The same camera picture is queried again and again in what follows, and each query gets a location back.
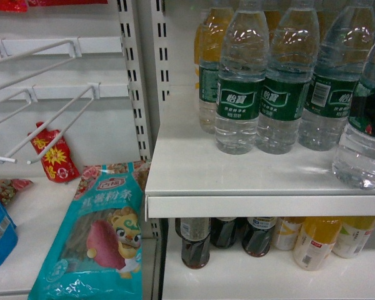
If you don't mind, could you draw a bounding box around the clear water bottle green label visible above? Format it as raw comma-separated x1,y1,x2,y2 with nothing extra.
332,42,375,190
255,1,320,154
297,1,375,151
215,1,269,154

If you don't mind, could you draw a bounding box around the white upper metal shelf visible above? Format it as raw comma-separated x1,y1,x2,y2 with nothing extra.
145,86,375,218

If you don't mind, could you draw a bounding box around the white slotted shelf upright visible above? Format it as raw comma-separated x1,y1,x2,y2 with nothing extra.
117,0,153,159

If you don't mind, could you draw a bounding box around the orange juice bottle white label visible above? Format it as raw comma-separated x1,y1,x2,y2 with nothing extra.
271,217,305,251
332,216,375,259
293,216,343,271

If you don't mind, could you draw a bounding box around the dark tea bottle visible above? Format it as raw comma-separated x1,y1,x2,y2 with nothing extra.
210,217,238,249
241,217,277,258
175,217,211,269

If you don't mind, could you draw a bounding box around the yellow drink bottle green label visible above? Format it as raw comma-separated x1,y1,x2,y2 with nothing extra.
199,5,234,134

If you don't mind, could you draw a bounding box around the teal sweet potato noodle bag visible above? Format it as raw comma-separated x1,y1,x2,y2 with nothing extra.
28,161,150,299

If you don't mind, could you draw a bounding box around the red sauce packet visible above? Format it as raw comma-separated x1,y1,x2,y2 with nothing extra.
31,129,80,183

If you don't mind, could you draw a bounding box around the white wire display hook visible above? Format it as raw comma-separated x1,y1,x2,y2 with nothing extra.
0,82,101,166
0,38,82,91

